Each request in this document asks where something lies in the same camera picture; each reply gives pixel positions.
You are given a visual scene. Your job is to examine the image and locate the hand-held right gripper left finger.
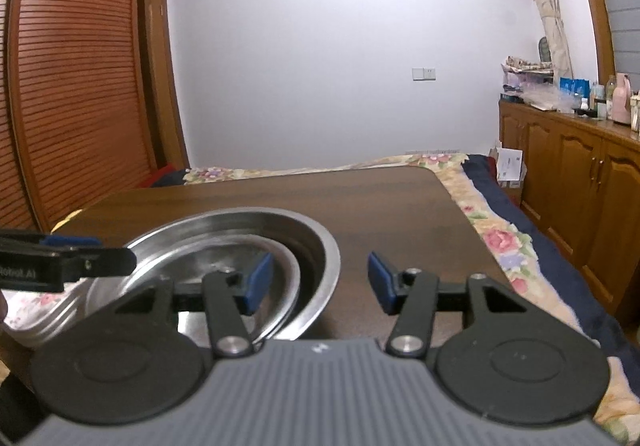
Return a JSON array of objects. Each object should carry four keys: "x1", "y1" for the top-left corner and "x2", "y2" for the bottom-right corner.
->
[{"x1": 100, "y1": 253, "x2": 274, "y2": 359}]

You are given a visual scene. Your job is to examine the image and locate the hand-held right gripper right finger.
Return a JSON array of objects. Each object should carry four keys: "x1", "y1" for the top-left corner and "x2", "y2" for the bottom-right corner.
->
[{"x1": 368, "y1": 252, "x2": 546, "y2": 359}]

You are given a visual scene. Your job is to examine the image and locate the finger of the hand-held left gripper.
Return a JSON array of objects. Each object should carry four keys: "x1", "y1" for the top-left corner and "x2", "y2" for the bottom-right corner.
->
[
  {"x1": 55, "y1": 247, "x2": 137, "y2": 280},
  {"x1": 0, "y1": 230, "x2": 104, "y2": 250}
]

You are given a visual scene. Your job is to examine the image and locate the wide-rimmed stainless steel bowl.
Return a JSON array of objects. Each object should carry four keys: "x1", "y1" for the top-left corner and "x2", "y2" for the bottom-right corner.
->
[{"x1": 175, "y1": 231, "x2": 302, "y2": 344}]

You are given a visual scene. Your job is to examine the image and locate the white floral square plate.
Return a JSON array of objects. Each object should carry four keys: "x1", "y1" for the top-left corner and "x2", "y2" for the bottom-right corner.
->
[
  {"x1": 20, "y1": 298, "x2": 93, "y2": 351},
  {"x1": 0, "y1": 288, "x2": 76, "y2": 332}
]

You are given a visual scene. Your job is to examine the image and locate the large stainless steel bowl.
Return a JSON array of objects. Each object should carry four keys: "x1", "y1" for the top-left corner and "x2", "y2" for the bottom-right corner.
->
[{"x1": 85, "y1": 207, "x2": 342, "y2": 348}]

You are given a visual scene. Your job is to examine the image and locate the red cloth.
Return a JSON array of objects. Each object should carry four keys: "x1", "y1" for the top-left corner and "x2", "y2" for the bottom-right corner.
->
[{"x1": 136, "y1": 165, "x2": 187, "y2": 190}]

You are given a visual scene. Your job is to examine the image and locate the wooden louvered wardrobe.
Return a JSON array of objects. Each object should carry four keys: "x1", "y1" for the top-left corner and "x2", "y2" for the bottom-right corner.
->
[{"x1": 0, "y1": 0, "x2": 151, "y2": 233}]

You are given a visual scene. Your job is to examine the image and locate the dark navy blanket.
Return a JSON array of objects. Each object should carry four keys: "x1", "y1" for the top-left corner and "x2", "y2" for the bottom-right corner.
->
[{"x1": 460, "y1": 153, "x2": 640, "y2": 378}]

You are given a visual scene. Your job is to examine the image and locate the white envelope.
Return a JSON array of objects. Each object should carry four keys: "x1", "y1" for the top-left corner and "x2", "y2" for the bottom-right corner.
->
[{"x1": 495, "y1": 144, "x2": 526, "y2": 187}]

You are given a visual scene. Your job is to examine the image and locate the brown wooden door panel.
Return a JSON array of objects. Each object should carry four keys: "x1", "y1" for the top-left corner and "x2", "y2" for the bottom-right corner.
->
[{"x1": 144, "y1": 0, "x2": 191, "y2": 173}]

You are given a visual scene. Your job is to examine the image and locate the wooden cabinet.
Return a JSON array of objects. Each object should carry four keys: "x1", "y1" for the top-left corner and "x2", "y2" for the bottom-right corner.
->
[{"x1": 498, "y1": 98, "x2": 640, "y2": 323}]

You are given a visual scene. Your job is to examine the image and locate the clear plastic bags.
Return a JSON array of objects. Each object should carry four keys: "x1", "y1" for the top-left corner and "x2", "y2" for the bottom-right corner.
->
[{"x1": 522, "y1": 88, "x2": 576, "y2": 115}]

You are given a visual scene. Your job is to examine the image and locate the blue packets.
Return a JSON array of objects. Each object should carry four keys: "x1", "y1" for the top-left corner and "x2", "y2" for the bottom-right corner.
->
[{"x1": 559, "y1": 76, "x2": 591, "y2": 100}]

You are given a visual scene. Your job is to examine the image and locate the group of bottles and jars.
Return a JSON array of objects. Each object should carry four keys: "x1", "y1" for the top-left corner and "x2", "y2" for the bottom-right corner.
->
[{"x1": 575, "y1": 73, "x2": 640, "y2": 133}]

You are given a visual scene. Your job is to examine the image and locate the pink thermos jug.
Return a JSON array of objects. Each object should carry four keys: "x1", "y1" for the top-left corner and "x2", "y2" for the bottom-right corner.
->
[{"x1": 612, "y1": 72, "x2": 634, "y2": 125}]

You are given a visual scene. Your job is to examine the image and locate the cream patterned curtain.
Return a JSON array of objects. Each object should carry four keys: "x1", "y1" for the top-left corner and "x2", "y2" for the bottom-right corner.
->
[{"x1": 505, "y1": 0, "x2": 574, "y2": 77}]

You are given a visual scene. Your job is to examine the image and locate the grey window blind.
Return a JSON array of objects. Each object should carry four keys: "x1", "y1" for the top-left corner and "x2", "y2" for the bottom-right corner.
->
[{"x1": 585, "y1": 0, "x2": 640, "y2": 93}]

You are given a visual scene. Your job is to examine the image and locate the wooden window frame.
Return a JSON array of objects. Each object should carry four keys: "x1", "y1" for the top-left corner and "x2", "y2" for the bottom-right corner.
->
[{"x1": 567, "y1": 0, "x2": 616, "y2": 83}]

